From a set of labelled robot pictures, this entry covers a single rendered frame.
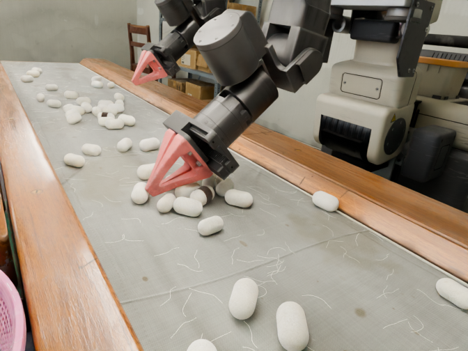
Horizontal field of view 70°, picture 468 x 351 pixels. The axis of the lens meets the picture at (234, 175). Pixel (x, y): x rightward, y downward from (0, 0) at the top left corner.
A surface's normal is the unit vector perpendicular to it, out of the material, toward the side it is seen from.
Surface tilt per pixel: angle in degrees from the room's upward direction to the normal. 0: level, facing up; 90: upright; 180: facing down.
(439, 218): 0
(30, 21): 89
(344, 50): 90
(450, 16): 90
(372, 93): 98
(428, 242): 45
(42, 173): 0
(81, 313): 0
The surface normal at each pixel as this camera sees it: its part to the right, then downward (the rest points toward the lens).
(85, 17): 0.62, 0.36
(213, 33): -0.42, -0.58
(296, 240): 0.10, -0.91
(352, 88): -0.78, 0.30
